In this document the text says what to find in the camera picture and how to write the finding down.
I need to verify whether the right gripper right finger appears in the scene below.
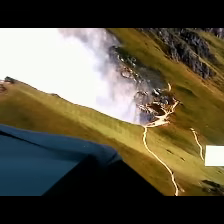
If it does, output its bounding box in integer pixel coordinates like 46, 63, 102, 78
107, 159, 164, 197

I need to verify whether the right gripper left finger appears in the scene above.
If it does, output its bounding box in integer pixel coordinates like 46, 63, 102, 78
42, 155, 108, 197

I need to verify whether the blue garment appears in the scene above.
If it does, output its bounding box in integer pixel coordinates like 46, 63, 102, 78
0, 123, 123, 197

